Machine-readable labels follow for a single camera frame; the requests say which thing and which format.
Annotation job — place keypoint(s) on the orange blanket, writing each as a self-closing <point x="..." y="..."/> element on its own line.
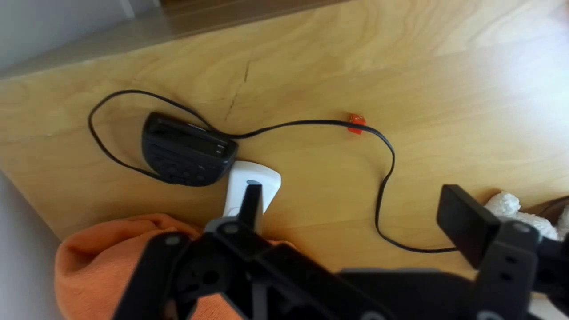
<point x="107" y="259"/>

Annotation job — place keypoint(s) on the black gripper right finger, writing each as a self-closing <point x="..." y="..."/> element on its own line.
<point x="498" y="249"/>

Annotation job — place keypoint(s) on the small red dice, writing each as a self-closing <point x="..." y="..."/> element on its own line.
<point x="356" y="122"/>

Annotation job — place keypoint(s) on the white remote control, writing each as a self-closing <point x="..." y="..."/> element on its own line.
<point x="251" y="177"/>

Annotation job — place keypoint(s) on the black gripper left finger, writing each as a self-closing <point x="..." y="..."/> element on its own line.
<point x="237" y="272"/>

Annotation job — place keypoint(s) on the black alarm clock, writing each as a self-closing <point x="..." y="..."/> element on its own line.
<point x="183" y="151"/>

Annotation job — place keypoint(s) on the white plush toy animal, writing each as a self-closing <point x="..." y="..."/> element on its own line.
<point x="509" y="206"/>

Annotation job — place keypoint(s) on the light wooden chest of drawers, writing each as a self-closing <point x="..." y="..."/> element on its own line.
<point x="414" y="71"/>

